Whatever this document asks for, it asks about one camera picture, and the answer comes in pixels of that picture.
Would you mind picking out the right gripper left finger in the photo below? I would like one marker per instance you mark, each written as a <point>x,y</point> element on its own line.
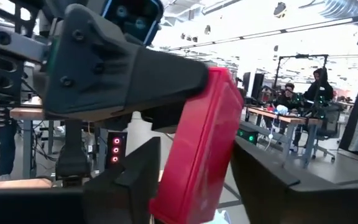
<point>129,183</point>

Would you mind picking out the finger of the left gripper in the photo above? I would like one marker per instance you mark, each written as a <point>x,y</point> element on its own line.
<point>120,71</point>
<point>163,118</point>

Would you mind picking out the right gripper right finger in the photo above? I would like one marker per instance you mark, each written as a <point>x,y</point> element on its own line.
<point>266,186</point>

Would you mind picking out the plain red box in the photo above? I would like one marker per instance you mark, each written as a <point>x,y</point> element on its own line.
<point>197,149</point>

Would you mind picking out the black office chair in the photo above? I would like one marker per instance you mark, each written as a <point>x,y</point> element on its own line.
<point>328,127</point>

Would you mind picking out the black box with red lights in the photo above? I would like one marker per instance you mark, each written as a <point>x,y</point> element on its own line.
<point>116,149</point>

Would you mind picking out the black box with green lights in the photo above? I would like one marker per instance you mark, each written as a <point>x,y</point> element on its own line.
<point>247,135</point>

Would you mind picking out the wooden table with metal legs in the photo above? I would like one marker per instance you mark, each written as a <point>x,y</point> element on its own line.
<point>33,113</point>

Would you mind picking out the long wooden work table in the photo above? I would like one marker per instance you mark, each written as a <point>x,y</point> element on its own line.
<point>278,117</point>

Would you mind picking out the white and blue gadget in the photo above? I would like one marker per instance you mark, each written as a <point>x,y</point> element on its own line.
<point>281,109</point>

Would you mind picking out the black monitor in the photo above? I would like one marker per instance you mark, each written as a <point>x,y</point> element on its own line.
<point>255,85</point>

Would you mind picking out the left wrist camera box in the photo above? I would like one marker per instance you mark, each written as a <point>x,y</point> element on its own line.
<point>132,18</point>

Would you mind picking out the black robot rig frame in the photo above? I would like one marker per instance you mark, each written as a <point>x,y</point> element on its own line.
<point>301,56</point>

